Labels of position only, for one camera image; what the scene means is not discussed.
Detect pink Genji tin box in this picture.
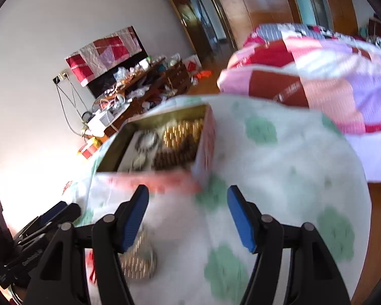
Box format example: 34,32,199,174
96,103,215,195

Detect brown wooden bead bracelet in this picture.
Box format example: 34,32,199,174
151,135,201,171

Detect gold pearl bead necklace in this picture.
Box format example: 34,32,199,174
162,118,205,149

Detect red yellow carton box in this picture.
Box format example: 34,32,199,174
77,137,102,159

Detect white box on cabinet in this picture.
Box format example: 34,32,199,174
87,110,114,130

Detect black television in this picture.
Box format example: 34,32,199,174
86,26,148,98

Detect red patchwork cloth cover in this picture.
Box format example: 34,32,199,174
65,26,142,87

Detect wooden TV cabinet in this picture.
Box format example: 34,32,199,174
87,58,191,137

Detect orange item on floor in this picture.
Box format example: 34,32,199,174
195,70,213,80

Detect patchwork pink quilt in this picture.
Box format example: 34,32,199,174
216,22,381,183

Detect wooden door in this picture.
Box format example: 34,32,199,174
169,0,215,64

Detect wooden bed headboard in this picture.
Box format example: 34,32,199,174
368,15,381,38

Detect wooden wardrobe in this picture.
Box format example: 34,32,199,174
220,0,358,48

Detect black power cables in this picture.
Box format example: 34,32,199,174
54,81,90,137

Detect wall power socket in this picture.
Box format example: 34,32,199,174
53,72,68,85

